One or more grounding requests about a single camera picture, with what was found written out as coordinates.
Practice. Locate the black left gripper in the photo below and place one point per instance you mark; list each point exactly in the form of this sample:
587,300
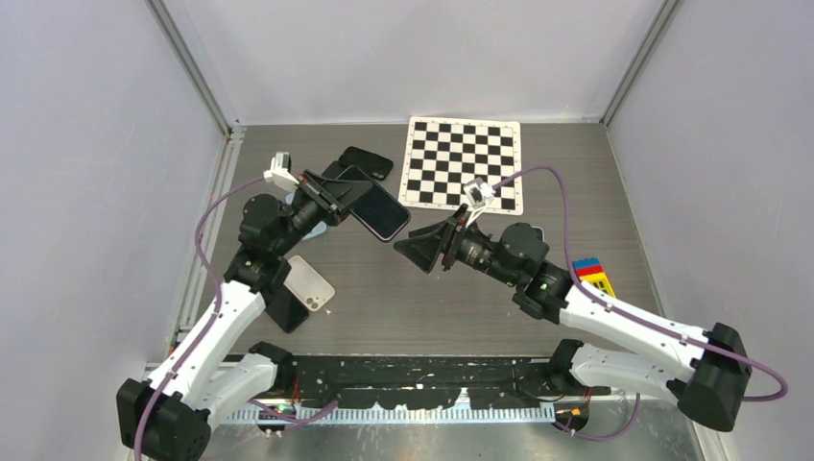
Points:
330,196

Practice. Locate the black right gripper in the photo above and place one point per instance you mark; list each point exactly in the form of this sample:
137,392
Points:
426,244

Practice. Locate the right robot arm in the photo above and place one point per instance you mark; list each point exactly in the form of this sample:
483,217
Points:
636,331

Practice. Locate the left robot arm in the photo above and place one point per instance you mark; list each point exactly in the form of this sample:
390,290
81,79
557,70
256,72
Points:
210,331

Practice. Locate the phone in lilac case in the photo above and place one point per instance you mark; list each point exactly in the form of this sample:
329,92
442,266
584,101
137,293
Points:
540,230

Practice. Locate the black white chessboard mat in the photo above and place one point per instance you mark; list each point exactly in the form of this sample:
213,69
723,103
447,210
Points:
442,155

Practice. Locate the red blue toy block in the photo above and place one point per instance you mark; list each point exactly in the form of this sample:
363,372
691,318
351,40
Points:
587,267

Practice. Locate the yellow window toy block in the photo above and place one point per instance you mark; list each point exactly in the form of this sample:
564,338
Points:
601,282

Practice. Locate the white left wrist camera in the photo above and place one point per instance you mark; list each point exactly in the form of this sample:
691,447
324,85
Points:
279,173

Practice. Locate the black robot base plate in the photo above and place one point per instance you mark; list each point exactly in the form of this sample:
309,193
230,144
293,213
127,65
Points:
421,382

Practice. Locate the aluminium front rail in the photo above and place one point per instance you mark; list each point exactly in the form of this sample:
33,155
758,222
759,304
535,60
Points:
418,383

